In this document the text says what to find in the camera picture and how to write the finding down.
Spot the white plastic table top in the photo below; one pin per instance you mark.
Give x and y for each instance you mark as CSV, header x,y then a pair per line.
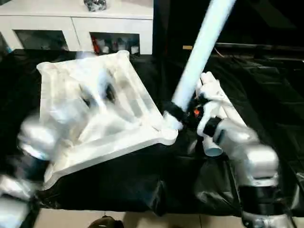
x,y
128,123

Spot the white plastic table leg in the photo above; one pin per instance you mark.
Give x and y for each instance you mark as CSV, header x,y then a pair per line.
x,y
213,149
238,118
202,47
228,113

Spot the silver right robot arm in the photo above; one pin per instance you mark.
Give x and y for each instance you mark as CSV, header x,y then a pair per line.
x,y
251,161

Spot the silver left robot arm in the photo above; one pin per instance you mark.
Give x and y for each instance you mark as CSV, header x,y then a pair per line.
x,y
33,137

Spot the toy figures behind cabinet glass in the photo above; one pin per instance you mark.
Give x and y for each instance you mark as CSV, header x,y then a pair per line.
x,y
116,43

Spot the black work mat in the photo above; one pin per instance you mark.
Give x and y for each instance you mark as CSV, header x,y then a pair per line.
x,y
142,185

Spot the grey plush toy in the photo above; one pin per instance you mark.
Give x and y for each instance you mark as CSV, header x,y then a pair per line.
x,y
95,4

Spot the white cabinet with glass doors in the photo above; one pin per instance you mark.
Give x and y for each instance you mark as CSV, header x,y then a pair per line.
x,y
47,21

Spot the black tv cabinet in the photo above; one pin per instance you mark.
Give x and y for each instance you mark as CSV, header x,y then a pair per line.
x,y
266,23

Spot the silver left leg black foot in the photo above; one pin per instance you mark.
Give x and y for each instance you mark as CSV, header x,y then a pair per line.
x,y
105,222

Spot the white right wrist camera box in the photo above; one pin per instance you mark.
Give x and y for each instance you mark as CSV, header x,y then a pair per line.
x,y
209,126

